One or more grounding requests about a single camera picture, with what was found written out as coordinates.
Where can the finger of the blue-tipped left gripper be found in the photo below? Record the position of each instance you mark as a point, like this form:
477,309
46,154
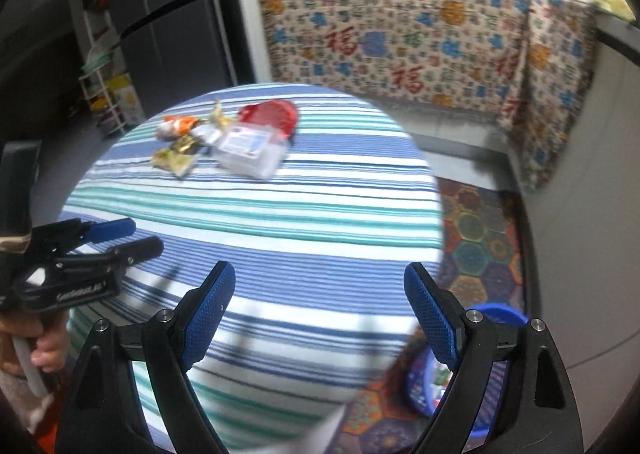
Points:
92,232

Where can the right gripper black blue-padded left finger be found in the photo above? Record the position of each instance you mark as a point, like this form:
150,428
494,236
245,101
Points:
102,412

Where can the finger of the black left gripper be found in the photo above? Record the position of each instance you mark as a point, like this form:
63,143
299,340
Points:
116,260

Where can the clear plastic box white label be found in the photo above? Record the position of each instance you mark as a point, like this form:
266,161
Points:
252,150

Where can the person's left hand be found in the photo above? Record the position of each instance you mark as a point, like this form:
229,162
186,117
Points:
52,342

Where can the green gold snack wrapper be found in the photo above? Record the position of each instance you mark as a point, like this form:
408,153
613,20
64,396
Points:
179,158

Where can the orange white snack wrapper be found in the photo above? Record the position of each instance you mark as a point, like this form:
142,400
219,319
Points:
173,127

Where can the colourful hexagon floor mat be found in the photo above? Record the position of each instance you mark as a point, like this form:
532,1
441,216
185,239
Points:
482,268

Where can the white storage rack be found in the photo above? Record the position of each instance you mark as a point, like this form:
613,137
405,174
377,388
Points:
103,62

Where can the blue striped tablecloth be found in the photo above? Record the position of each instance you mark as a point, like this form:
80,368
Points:
319,253

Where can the red round lid wrapper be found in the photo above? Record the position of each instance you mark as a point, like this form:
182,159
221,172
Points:
279,114

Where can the dark grey refrigerator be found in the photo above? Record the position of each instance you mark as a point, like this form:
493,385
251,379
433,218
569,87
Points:
179,49

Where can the floral patterned hanging cloth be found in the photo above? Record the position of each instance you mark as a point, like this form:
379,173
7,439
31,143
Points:
524,66

